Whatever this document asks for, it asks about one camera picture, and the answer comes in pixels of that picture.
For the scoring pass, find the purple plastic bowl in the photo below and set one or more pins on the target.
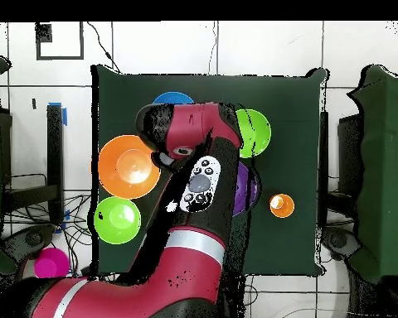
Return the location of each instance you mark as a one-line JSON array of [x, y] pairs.
[[243, 192]]

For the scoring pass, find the large orange plastic bowl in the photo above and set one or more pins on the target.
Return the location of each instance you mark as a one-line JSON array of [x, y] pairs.
[[126, 166]]

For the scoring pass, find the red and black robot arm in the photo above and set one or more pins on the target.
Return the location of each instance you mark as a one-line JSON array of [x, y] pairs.
[[189, 122]]

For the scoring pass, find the green plastic bowl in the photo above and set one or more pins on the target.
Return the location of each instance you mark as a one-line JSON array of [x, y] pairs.
[[117, 220], [258, 132]]

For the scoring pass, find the blue plastic bowl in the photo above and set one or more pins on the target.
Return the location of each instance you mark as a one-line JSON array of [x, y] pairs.
[[172, 97]]

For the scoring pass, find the orange plastic cup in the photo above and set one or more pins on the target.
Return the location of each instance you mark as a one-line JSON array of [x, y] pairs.
[[282, 205]]

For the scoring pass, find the dark green tablecloth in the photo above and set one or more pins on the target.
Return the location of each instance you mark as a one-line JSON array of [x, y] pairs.
[[285, 99]]

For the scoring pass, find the black stand with blue tape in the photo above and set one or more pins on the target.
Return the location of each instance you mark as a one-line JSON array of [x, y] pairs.
[[54, 149]]

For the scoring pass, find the black box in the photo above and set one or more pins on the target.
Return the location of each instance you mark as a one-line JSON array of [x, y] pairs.
[[350, 149], [5, 145]]

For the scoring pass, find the pink plastic cup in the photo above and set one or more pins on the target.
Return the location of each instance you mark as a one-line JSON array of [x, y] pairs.
[[51, 263]]

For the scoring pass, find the dark square floor frame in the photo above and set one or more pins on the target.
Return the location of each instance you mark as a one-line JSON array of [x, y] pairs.
[[43, 33]]

